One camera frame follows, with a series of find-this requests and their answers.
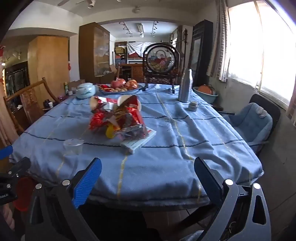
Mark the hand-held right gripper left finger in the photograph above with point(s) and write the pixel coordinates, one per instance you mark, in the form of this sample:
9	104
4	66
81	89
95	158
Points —
87	183

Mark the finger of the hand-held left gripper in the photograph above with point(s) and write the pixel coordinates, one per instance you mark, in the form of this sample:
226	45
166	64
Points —
5	153
19	166

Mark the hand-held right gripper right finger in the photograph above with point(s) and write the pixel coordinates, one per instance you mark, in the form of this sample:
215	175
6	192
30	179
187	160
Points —
208	183

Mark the clear plastic cup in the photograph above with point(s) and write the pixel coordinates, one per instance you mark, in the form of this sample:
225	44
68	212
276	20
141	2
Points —
72	147

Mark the floral door curtain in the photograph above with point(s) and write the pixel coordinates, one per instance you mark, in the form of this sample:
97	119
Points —
7	115

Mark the curved wooden armchair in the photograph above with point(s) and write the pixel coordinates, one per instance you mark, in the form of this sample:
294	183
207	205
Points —
30	102

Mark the blue striped tablecloth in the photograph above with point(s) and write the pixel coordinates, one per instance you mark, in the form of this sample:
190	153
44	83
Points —
166	139

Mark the red ribbon bow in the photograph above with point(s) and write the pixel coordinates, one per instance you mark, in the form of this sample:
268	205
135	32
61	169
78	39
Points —
98	119

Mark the white flat box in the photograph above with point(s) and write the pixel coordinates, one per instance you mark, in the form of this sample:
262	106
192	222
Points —
138	142

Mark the clear plastic wrapper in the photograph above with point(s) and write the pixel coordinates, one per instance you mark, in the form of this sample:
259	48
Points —
133	132

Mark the dark glass door cabinet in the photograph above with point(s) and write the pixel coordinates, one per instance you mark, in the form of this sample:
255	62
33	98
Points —
17	78

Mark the blue chair cushion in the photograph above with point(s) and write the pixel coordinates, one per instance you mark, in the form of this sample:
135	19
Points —
251	120

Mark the stacked small cups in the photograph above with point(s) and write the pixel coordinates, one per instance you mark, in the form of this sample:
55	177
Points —
193	106

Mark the red and white snack wrapper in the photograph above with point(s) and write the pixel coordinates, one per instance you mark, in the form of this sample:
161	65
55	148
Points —
104	102

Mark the teal plastic basin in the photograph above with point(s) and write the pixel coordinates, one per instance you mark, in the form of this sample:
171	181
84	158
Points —
207	98

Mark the green bottle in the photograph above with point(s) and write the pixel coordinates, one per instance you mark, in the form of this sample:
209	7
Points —
66	88

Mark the celadon lidded jar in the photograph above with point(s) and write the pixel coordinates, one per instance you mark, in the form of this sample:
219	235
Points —
86	91

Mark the orange round lid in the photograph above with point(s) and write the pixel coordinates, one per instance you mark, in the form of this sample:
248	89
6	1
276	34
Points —
204	89

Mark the plywood partition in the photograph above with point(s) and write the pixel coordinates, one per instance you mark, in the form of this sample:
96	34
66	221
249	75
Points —
48	67

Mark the red candy packets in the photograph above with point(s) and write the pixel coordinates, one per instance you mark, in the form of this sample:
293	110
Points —
104	87

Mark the stainless steel bottle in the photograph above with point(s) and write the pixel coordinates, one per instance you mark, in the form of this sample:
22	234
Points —
184	88

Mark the small cardboard box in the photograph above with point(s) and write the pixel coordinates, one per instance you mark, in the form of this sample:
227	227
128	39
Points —
76	84

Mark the pile of walnuts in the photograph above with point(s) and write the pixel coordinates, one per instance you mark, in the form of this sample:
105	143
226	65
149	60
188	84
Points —
118	89

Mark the red apple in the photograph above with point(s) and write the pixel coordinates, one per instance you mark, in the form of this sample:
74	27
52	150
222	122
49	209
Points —
117	83

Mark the blue fruit plate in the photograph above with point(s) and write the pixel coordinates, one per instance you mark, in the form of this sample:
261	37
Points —
136	89

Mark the red hanging ornament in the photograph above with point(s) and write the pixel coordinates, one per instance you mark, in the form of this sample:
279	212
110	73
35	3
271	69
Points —
69	66

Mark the wrapped orange fruit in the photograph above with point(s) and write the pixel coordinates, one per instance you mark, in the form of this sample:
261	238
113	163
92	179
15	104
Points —
132	84

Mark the wooden sideboard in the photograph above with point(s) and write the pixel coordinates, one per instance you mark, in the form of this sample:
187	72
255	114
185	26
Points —
131	71

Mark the tall dark framed cabinet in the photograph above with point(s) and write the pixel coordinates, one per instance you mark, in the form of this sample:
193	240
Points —
201	53

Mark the round embroidered table screen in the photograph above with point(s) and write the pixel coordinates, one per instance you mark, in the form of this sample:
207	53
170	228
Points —
160	61

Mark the glass display cabinet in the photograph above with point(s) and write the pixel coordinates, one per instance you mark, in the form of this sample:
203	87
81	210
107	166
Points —
92	51

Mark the striped window curtain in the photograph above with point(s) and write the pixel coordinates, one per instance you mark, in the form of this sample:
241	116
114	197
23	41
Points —
218	46

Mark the bright window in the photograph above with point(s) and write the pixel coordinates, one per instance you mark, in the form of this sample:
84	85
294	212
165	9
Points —
261	51

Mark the white hanging cloth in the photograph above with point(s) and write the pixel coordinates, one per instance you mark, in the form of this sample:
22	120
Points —
138	47

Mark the fluorescent ceiling light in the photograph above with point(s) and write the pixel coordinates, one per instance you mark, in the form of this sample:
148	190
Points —
140	28

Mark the white ceiling fan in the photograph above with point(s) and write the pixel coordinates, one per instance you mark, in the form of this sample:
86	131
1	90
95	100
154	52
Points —
69	1

